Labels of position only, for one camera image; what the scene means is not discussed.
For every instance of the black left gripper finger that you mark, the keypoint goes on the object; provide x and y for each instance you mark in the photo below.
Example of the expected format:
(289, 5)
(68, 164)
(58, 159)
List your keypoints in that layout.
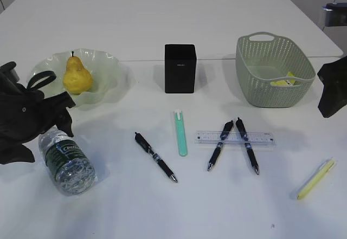
(64, 123)
(58, 103)

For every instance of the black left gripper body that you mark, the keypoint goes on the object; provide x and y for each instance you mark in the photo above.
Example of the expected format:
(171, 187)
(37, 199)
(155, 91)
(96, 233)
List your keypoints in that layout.
(22, 120)

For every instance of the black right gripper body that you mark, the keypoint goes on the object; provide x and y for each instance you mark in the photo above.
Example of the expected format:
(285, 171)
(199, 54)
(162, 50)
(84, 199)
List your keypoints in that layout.
(333, 77)

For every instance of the yellow pear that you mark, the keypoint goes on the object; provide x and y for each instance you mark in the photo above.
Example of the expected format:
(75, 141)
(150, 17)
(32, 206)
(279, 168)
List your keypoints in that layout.
(77, 79)

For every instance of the clear water bottle green label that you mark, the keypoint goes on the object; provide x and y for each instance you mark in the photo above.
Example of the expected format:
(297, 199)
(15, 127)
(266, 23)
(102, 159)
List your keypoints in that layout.
(69, 167)

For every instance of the yellow sticky note packet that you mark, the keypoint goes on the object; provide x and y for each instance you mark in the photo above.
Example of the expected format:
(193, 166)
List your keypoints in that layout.
(285, 82)

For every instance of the yellow pen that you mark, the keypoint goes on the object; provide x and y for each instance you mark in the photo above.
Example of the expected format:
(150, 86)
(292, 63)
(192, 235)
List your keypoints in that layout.
(325, 167)

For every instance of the mint green pen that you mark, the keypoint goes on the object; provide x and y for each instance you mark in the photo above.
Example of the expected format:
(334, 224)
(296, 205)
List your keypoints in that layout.
(180, 132)

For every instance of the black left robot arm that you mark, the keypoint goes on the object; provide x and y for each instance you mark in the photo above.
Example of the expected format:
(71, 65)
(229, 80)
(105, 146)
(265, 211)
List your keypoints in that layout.
(8, 75)

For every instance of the green woven plastic basket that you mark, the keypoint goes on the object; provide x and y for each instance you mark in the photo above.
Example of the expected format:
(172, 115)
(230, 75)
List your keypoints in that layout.
(262, 58)

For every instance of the frosted green wavy plate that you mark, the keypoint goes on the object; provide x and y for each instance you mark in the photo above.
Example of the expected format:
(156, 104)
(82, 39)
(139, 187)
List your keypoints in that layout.
(103, 67)

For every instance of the black pen left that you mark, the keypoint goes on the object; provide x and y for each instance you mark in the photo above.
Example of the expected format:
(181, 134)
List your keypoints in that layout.
(156, 157)

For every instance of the black pen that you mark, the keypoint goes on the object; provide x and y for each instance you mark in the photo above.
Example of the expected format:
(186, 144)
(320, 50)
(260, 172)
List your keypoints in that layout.
(156, 157)
(223, 136)
(244, 136)

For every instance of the black pen right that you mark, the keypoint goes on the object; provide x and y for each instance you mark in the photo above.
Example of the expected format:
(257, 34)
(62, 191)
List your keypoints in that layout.
(244, 136)

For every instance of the black pen middle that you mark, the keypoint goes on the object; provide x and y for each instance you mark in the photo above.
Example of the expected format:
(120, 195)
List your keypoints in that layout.
(223, 136)

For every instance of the black square pen holder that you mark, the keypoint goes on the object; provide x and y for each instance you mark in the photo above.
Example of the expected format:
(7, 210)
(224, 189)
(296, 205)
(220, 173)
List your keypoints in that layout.
(179, 68)

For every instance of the clear plastic ruler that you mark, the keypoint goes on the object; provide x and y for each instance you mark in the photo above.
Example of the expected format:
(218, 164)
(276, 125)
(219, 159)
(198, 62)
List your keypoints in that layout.
(254, 138)

